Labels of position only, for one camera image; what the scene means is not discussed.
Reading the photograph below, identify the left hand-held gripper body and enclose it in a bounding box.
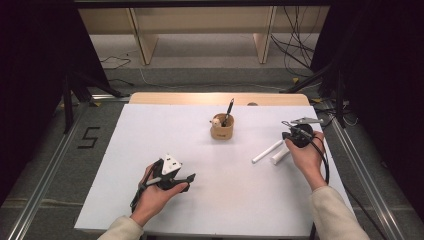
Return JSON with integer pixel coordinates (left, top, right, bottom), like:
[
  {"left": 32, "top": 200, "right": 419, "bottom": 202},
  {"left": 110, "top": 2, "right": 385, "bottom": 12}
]
[{"left": 153, "top": 153, "right": 184, "bottom": 192}]

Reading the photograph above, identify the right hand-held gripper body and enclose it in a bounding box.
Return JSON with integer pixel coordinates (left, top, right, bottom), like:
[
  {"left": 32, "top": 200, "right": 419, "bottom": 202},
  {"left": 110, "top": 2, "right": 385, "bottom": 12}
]
[{"left": 286, "top": 116, "right": 324, "bottom": 149}]

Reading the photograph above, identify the thick white tube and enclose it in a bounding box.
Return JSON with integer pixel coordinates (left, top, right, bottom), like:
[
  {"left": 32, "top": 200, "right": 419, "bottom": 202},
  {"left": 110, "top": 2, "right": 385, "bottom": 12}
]
[{"left": 270, "top": 146, "right": 291, "bottom": 165}]

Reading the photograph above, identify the thin white tube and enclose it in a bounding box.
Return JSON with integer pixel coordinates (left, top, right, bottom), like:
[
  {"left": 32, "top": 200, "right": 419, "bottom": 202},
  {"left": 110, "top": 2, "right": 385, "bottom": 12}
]
[{"left": 251, "top": 139, "right": 284, "bottom": 165}]

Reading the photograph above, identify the wooden pen holder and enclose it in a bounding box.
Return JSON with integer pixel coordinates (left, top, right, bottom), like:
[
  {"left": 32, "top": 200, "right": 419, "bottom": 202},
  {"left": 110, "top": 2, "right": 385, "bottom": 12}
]
[{"left": 209, "top": 112, "right": 235, "bottom": 140}]

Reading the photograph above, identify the black and silver pen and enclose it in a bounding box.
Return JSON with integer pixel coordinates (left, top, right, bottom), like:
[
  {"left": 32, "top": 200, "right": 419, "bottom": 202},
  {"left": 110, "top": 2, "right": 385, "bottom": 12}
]
[{"left": 221, "top": 97, "right": 235, "bottom": 128}]

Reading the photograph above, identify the person's right hand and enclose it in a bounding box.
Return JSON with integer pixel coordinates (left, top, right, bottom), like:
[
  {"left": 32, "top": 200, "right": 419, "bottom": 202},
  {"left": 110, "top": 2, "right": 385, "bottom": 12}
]
[{"left": 284, "top": 130, "right": 328, "bottom": 192}]

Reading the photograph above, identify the person's left hand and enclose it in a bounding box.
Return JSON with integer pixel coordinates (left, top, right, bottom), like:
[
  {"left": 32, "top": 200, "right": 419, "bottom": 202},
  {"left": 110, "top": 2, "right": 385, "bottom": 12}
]
[{"left": 129, "top": 163, "right": 189, "bottom": 228}]

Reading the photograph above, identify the black metal stand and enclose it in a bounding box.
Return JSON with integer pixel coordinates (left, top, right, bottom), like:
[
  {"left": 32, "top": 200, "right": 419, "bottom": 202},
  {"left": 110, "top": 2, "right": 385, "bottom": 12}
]
[
  {"left": 279, "top": 56, "right": 348, "bottom": 129},
  {"left": 61, "top": 70, "right": 125, "bottom": 135}
]

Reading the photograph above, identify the dark curtain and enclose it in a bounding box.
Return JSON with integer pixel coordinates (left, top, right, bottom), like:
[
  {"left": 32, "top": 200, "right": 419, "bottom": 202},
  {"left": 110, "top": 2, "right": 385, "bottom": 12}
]
[
  {"left": 311, "top": 0, "right": 424, "bottom": 221},
  {"left": 0, "top": 0, "right": 112, "bottom": 206}
]

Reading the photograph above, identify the light wooden desk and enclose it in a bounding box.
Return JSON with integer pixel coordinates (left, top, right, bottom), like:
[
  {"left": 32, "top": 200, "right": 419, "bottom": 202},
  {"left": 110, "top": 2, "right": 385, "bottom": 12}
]
[{"left": 79, "top": 6, "right": 331, "bottom": 66}]

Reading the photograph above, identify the black overhead bar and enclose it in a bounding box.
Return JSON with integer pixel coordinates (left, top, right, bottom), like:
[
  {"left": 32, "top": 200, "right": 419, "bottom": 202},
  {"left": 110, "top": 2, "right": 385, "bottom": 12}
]
[{"left": 73, "top": 0, "right": 334, "bottom": 8}]

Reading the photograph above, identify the right hand-held gripper cable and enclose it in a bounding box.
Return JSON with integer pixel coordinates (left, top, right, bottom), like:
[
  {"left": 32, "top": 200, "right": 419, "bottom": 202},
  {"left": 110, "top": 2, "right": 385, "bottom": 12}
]
[{"left": 281, "top": 120, "right": 331, "bottom": 186}]

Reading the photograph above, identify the hand-held gripper cable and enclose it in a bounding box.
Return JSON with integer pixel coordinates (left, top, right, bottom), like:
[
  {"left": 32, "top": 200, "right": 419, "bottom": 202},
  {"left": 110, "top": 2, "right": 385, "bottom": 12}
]
[
  {"left": 129, "top": 159, "right": 164, "bottom": 214},
  {"left": 281, "top": 120, "right": 331, "bottom": 186}
]

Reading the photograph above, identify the left hand-held gripper cable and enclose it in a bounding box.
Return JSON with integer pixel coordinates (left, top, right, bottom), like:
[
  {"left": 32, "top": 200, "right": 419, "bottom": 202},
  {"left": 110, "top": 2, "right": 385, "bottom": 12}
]
[{"left": 129, "top": 159, "right": 164, "bottom": 214}]

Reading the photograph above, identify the long aluminium rail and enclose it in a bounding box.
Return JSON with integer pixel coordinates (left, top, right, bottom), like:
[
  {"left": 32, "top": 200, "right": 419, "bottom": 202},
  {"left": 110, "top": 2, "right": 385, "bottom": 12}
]
[
  {"left": 328, "top": 99, "right": 408, "bottom": 240},
  {"left": 5, "top": 99, "right": 93, "bottom": 240}
]

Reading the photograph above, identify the bundle of black cables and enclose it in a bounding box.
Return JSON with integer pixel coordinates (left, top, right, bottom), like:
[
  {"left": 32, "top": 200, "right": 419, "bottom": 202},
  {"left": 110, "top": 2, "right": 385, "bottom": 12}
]
[{"left": 269, "top": 5, "right": 323, "bottom": 78}]

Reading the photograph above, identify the short aluminium rail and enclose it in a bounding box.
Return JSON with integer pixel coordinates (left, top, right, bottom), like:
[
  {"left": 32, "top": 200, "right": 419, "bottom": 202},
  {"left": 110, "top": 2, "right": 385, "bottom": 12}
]
[{"left": 89, "top": 94, "right": 132, "bottom": 102}]

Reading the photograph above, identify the black floor cable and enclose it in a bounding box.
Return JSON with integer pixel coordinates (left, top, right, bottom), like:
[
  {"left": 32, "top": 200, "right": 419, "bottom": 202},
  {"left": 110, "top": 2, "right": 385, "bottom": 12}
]
[
  {"left": 109, "top": 78, "right": 136, "bottom": 88},
  {"left": 100, "top": 55, "right": 132, "bottom": 71}
]

